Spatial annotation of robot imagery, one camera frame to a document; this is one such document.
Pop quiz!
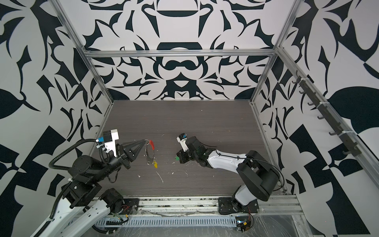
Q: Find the red capped key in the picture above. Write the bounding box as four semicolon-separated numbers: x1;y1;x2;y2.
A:
149;140;155;151

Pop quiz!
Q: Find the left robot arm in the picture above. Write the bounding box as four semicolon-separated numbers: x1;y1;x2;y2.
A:
32;137;151;237

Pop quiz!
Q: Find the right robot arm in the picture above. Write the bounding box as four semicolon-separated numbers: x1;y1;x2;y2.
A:
177;133;284;214

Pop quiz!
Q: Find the small green circuit board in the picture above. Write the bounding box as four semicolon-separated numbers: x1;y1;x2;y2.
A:
236;215;255;232

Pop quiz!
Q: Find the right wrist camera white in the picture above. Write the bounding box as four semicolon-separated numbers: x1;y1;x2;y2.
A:
177;133;188;152

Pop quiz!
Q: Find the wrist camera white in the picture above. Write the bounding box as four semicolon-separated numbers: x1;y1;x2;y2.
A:
177;133;188;152
96;129;119;158

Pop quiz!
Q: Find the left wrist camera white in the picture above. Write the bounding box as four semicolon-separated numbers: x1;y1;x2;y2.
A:
96;129;119;158

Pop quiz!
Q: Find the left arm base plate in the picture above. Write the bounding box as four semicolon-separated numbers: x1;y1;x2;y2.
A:
116;197;140;215

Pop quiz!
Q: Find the left black corrugated cable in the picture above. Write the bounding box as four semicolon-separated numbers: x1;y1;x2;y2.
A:
48;138;100;171

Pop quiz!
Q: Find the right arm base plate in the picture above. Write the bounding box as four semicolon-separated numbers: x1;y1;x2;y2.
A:
218;197;259;215

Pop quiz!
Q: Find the white slotted cable duct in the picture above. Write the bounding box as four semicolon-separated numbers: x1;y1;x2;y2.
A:
95;216;237;228

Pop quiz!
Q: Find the aluminium front rail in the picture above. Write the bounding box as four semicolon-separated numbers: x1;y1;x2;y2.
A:
88;195;304;219

